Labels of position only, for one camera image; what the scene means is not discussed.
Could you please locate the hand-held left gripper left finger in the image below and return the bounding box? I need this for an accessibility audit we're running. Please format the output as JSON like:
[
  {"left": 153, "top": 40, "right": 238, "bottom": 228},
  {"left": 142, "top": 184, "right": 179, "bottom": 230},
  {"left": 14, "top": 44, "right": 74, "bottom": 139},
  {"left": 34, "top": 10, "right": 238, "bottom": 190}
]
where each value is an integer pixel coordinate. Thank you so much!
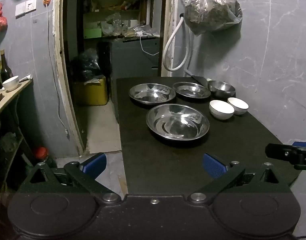
[{"left": 18, "top": 152, "right": 121, "bottom": 204}]

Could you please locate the white charger cable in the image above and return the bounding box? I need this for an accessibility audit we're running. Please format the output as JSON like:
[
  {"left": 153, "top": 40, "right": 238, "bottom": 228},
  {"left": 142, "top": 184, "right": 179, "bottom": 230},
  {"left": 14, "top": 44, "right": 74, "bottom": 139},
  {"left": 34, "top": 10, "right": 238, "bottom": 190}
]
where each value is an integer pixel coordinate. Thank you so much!
[{"left": 136, "top": 31, "right": 160, "bottom": 56}]

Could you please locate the dark glass bottle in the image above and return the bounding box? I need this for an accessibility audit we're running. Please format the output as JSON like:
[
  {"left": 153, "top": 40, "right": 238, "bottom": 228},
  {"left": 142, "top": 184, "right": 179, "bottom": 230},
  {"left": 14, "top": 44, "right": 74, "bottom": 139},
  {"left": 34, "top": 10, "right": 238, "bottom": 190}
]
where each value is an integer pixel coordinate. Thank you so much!
[{"left": 0, "top": 50, "right": 13, "bottom": 88}]

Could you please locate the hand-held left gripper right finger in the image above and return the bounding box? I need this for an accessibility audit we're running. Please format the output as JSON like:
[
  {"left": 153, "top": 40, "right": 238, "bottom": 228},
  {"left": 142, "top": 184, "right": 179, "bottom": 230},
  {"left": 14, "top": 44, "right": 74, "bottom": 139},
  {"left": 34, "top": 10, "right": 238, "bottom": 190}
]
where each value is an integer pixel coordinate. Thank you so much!
[{"left": 188, "top": 152, "right": 292, "bottom": 204}]

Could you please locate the stainless steel bowl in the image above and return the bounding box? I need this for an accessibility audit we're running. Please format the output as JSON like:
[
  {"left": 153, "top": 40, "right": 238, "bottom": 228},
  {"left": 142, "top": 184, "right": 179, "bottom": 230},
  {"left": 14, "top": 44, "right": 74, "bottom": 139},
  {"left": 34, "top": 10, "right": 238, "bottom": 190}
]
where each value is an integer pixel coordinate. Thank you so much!
[{"left": 207, "top": 80, "right": 236, "bottom": 98}]

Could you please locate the grey wall cable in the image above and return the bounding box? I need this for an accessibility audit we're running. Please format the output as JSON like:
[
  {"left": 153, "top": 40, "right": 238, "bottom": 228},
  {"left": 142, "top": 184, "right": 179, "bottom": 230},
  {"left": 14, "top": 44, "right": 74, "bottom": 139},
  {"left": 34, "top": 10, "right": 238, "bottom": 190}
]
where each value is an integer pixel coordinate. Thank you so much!
[{"left": 46, "top": 5, "right": 70, "bottom": 139}]

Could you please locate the stainless steel plate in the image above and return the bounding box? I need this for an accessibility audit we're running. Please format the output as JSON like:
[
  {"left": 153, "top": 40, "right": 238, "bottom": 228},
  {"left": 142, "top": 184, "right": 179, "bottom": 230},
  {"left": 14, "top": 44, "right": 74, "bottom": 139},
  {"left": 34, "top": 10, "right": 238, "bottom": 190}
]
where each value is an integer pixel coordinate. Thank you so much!
[
  {"left": 172, "top": 82, "right": 212, "bottom": 99},
  {"left": 146, "top": 104, "right": 210, "bottom": 141},
  {"left": 129, "top": 83, "right": 177, "bottom": 105}
]

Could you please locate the white hose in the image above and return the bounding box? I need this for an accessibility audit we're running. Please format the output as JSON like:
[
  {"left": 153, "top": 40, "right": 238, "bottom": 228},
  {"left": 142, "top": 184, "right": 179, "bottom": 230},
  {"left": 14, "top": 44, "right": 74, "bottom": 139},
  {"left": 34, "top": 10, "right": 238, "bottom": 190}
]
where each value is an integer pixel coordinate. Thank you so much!
[{"left": 162, "top": 14, "right": 194, "bottom": 72}]

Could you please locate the wooden door frame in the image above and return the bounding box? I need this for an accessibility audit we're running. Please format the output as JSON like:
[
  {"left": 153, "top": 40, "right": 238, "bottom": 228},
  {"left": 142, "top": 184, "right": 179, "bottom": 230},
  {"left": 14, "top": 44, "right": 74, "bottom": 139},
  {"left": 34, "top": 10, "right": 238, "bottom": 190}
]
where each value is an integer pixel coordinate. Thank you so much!
[{"left": 52, "top": 0, "right": 86, "bottom": 155}]

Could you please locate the cluttered storage shelf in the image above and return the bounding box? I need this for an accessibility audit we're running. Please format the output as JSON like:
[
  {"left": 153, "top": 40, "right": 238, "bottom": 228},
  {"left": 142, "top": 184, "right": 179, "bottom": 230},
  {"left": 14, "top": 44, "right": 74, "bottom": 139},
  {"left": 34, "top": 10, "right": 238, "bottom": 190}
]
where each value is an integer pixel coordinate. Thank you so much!
[{"left": 79, "top": 0, "right": 164, "bottom": 41}]

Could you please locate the red-lidded jar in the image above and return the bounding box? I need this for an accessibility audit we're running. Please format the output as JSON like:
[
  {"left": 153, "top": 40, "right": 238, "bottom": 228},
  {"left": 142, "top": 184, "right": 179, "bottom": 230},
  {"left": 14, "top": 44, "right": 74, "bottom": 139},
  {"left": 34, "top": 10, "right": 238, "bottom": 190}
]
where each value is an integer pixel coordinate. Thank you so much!
[{"left": 33, "top": 146, "right": 56, "bottom": 168}]

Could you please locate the yellow box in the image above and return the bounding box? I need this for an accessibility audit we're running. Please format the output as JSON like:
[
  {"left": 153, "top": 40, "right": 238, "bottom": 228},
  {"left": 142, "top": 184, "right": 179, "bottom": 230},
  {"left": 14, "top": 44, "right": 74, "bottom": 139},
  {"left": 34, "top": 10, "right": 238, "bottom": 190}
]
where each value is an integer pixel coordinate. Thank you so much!
[{"left": 73, "top": 76, "right": 109, "bottom": 106}]

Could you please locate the white ceramic bowl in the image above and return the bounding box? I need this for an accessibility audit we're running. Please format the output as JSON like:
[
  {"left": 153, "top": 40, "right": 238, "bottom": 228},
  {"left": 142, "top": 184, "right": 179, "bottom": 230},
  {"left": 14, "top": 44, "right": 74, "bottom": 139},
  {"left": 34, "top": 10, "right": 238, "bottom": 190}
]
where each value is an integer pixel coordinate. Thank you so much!
[
  {"left": 209, "top": 100, "right": 235, "bottom": 120},
  {"left": 227, "top": 97, "right": 249, "bottom": 116}
]

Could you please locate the black plastic bag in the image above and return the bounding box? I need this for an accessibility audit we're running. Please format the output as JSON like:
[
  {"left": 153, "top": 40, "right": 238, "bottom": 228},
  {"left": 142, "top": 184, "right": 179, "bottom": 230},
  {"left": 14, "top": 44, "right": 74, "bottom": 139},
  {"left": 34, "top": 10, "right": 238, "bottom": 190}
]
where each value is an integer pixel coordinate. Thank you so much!
[{"left": 71, "top": 48, "right": 104, "bottom": 83}]

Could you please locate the green box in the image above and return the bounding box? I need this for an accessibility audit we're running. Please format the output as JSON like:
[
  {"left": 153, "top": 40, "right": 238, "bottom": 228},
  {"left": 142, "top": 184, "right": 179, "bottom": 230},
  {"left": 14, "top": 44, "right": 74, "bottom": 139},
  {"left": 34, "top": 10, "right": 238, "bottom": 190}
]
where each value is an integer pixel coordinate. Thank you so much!
[{"left": 83, "top": 27, "right": 103, "bottom": 39}]

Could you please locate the hanging clear plastic bag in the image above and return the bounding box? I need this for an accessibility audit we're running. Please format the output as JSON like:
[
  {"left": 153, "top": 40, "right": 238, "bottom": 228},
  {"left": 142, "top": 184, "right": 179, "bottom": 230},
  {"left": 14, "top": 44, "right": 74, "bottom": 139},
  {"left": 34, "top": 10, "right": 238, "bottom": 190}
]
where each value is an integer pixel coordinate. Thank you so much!
[{"left": 184, "top": 0, "right": 243, "bottom": 36}]

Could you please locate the dark grey cabinet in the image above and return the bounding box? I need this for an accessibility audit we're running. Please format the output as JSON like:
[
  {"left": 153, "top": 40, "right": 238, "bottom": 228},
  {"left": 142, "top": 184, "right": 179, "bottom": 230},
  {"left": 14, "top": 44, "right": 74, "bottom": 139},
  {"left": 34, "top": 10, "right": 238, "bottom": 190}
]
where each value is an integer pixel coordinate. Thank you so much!
[{"left": 110, "top": 36, "right": 160, "bottom": 123}]

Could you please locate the white footed bowl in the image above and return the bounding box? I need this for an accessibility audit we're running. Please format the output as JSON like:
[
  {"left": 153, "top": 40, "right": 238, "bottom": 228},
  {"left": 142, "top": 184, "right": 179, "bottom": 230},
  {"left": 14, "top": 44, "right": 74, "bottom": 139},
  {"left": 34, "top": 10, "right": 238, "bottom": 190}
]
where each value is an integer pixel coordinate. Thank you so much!
[{"left": 2, "top": 75, "right": 20, "bottom": 92}]

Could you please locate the wooden counter shelf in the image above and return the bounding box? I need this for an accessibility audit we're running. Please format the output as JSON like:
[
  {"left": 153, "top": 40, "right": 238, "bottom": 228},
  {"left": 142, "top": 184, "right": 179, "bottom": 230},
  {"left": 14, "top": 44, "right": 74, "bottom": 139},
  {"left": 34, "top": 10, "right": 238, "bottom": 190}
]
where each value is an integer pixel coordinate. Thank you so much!
[{"left": 0, "top": 79, "right": 33, "bottom": 120}]

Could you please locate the kitchen cleaver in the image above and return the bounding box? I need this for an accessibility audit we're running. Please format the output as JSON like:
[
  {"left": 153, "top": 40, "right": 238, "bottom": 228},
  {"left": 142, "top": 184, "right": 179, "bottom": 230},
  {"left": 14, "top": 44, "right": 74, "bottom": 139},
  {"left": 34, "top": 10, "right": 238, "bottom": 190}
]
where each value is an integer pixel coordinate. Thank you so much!
[{"left": 184, "top": 70, "right": 211, "bottom": 87}]

